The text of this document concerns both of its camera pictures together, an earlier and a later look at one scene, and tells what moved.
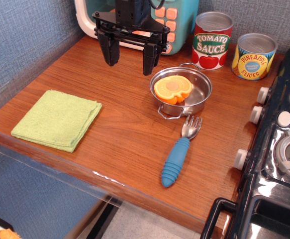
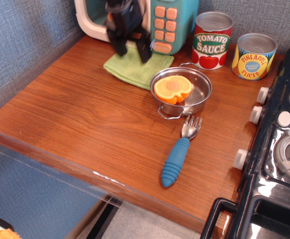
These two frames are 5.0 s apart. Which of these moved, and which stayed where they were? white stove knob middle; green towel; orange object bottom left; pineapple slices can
Moved: green towel
Stayed: orange object bottom left; pineapple slices can; white stove knob middle
